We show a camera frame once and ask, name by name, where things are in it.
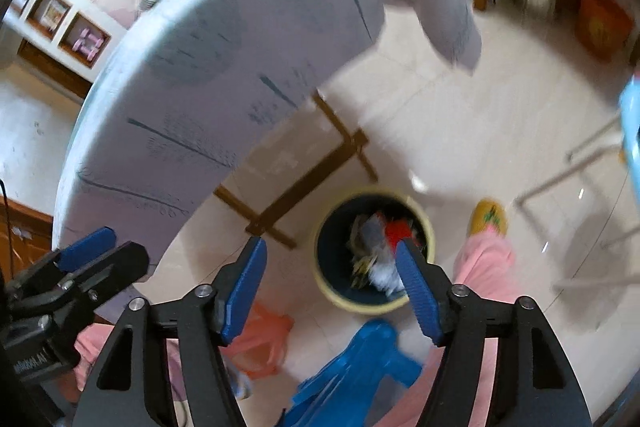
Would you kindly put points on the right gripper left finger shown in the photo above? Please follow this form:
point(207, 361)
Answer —
point(129, 384)

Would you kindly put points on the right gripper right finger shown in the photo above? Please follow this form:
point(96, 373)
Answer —
point(534, 383)

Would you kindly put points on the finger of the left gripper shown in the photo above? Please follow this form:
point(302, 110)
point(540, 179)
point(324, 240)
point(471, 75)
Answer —
point(107, 276)
point(85, 250)

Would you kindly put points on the gold foil wrapper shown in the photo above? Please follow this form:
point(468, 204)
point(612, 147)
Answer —
point(365, 242)

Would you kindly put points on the red cardboard box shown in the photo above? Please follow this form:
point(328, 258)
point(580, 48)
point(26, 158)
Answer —
point(396, 232)

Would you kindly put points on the yellow trash bin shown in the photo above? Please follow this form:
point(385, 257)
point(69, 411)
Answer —
point(332, 259)

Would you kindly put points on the orange plastic bag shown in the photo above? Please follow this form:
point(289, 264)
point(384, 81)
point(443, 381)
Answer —
point(260, 350)

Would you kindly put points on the pink trouser leg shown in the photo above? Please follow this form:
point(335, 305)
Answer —
point(485, 265)

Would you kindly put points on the blue plastic stool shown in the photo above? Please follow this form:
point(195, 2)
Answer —
point(343, 391)

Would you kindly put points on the yellow slipper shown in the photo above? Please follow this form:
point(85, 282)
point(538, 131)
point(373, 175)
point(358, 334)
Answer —
point(488, 216)

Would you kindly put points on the leaf pattern tablecloth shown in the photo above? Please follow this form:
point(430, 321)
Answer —
point(195, 84)

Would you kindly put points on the wooden table leg frame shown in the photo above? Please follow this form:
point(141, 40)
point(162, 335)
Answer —
point(264, 223)

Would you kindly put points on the white wall shelf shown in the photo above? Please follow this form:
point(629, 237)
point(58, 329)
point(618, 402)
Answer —
point(65, 42)

